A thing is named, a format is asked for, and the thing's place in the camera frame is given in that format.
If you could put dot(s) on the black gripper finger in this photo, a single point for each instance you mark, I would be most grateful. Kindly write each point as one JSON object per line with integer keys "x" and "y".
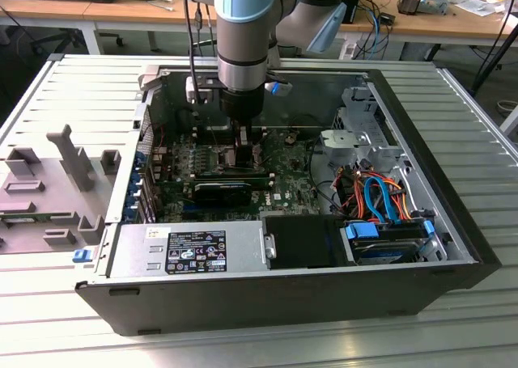
{"x": 244, "y": 157}

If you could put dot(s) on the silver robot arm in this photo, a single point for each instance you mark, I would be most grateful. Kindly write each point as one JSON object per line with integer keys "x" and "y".
{"x": 243, "y": 52}

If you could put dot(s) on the CPU socket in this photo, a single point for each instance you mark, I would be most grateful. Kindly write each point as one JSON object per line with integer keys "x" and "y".
{"x": 227, "y": 159}

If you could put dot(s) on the green RAM stick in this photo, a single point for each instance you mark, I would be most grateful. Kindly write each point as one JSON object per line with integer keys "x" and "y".
{"x": 20, "y": 219}
{"x": 230, "y": 178}

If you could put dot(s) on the black graphics card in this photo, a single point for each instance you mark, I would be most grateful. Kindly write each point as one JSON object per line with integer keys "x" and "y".
{"x": 222, "y": 196}

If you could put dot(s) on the green motherboard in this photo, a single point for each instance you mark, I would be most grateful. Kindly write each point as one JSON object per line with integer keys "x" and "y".
{"x": 291, "y": 178}

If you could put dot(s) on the black case fan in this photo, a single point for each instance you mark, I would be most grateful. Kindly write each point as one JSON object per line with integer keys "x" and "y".
{"x": 186, "y": 119}

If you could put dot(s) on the metal drive cage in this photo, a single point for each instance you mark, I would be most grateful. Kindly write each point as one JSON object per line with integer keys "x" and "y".
{"x": 344, "y": 139}

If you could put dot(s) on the black plastic shroud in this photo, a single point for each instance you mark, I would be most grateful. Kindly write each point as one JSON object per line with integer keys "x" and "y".
{"x": 303, "y": 242}

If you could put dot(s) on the pale blue teach pendant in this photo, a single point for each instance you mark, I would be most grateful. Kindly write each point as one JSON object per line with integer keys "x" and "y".
{"x": 329, "y": 28}

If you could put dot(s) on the white power strip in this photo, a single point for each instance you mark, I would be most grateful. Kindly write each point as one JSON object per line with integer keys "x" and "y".
{"x": 347, "y": 52}

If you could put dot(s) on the hard disk in blue carrier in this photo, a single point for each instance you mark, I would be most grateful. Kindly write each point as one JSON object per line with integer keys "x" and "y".
{"x": 362, "y": 232}

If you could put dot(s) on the black PC case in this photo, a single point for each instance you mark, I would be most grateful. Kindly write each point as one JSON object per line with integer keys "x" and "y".
{"x": 263, "y": 303}

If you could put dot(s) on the black box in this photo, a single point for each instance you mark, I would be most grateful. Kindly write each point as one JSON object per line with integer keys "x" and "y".
{"x": 352, "y": 4}

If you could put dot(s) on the silver power supply unit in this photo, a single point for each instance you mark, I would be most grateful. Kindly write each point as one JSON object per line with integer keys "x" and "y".
{"x": 133, "y": 259}

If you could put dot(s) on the wooden office desk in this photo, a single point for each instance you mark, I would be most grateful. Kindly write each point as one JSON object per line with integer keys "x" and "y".
{"x": 445, "y": 24}
{"x": 121, "y": 10}

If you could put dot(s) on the grey parts rack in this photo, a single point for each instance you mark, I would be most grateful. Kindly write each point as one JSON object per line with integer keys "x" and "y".
{"x": 48, "y": 190}

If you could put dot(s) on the black office chair base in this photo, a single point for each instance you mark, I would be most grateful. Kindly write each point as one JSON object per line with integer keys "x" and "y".
{"x": 52, "y": 40}

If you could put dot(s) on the grey desktop device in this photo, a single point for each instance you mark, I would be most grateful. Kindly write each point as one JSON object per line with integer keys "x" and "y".
{"x": 425, "y": 4}

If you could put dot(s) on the black tripod leg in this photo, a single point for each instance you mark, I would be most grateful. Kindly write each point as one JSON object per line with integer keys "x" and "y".
{"x": 493, "y": 60}

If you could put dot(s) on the white paper sheets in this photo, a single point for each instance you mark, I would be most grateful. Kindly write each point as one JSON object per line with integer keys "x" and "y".
{"x": 479, "y": 6}

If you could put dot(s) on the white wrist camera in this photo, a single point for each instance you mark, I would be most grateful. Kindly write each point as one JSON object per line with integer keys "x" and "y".
{"x": 281, "y": 88}
{"x": 192, "y": 93}

